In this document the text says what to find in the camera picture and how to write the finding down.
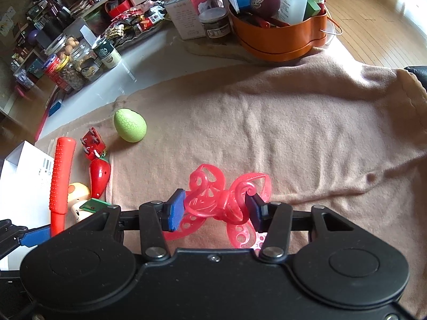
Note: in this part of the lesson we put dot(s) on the red strawberry toy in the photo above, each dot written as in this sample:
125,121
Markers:
99,175

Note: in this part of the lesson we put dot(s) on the glass jar of nuts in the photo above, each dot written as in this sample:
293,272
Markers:
70,73

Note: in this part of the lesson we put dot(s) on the dark red ball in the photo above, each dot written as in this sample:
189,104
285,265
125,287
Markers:
265,1

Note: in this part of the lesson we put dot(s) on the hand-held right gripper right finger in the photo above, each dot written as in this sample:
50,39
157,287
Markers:
253,213

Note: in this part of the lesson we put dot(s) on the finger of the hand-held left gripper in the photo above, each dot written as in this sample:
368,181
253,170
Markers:
35,236

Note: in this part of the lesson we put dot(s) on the purple ball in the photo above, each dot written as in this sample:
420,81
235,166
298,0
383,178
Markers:
33,35

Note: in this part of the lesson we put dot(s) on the red ribbed toy tool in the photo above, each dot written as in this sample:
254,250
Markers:
61,180

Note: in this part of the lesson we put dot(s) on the green and white can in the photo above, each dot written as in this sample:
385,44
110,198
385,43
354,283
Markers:
107,53

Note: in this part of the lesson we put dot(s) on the labelled glass jar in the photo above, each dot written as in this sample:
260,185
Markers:
85,61

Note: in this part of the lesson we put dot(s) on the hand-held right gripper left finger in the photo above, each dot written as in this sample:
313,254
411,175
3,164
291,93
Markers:
175,211

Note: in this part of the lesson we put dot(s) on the green toy piece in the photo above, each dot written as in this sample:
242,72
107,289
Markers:
95,205

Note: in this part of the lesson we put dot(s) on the red box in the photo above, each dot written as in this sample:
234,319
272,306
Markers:
116,6

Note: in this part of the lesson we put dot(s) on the yellow mushroom toy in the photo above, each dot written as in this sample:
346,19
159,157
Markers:
78,195

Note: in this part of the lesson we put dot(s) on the white cardboard box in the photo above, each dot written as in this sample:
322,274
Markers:
26,180

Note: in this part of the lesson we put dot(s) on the red toy train car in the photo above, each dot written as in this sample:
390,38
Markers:
93,143

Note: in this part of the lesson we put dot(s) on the beige blanket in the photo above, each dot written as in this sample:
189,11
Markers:
267,123

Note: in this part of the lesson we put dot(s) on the white and teal carton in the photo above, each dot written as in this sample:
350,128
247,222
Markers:
188,15

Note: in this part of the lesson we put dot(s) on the red can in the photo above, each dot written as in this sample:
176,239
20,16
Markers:
53,68

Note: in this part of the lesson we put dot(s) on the small green box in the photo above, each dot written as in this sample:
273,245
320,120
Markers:
313,6

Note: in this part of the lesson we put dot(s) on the green cracked toy egg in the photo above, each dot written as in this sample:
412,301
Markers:
130,125

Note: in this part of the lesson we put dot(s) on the orange basket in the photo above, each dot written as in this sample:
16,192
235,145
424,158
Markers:
277,44

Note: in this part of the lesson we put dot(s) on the pile of snack packets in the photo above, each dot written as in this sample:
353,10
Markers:
133,20

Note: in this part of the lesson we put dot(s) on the blue book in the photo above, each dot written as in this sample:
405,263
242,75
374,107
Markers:
55,106

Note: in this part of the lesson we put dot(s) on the glass jar of walnuts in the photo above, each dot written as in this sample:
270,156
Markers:
65,45

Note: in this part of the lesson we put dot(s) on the black chair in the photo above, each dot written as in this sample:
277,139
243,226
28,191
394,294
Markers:
417,73

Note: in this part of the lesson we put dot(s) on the small glass jar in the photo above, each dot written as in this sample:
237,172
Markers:
215,23

